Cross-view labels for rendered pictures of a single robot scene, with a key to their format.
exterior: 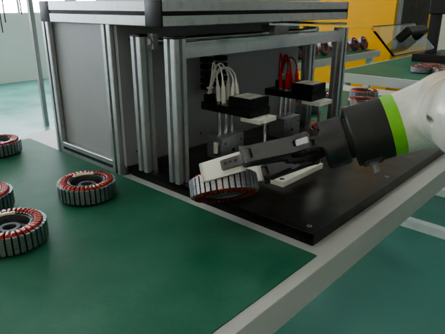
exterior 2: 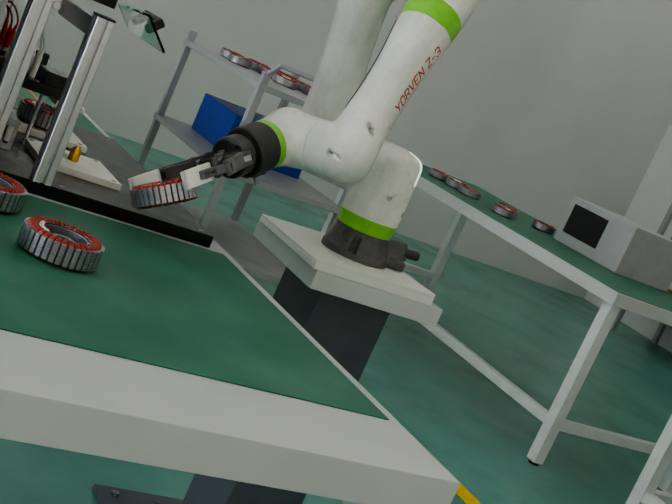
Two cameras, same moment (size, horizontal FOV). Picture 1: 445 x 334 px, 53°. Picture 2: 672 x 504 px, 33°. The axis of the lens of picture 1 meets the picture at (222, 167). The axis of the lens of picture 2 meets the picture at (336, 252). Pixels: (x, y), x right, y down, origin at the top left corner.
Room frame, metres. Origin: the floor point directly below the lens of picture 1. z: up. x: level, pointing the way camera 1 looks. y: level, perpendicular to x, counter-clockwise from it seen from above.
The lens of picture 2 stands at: (-0.08, 1.67, 1.16)
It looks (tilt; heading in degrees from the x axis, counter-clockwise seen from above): 10 degrees down; 285
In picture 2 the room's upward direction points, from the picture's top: 24 degrees clockwise
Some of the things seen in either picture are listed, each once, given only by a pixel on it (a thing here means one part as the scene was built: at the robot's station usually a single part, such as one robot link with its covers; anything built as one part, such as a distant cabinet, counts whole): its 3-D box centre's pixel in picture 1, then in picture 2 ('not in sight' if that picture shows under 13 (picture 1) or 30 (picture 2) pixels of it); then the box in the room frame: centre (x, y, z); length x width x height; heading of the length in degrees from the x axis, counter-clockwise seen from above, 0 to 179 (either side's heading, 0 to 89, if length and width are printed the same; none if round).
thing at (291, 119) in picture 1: (284, 124); not in sight; (1.19, -0.17, 0.80); 0.08 x 0.05 x 0.06; 138
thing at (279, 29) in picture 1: (275, 30); not in sight; (1.19, -0.13, 1.05); 0.06 x 0.04 x 0.04; 138
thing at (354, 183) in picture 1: (299, 158); (45, 150); (1.02, -0.18, 0.76); 0.64 x 0.47 x 0.02; 138
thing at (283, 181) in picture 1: (275, 166); (71, 163); (0.92, -0.11, 0.78); 0.15 x 0.15 x 0.01; 48
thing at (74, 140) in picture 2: not in sight; (42, 128); (1.09, -0.28, 0.78); 0.15 x 0.15 x 0.01; 48
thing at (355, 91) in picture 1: (363, 93); not in sight; (1.80, -0.57, 0.77); 0.11 x 0.11 x 0.04
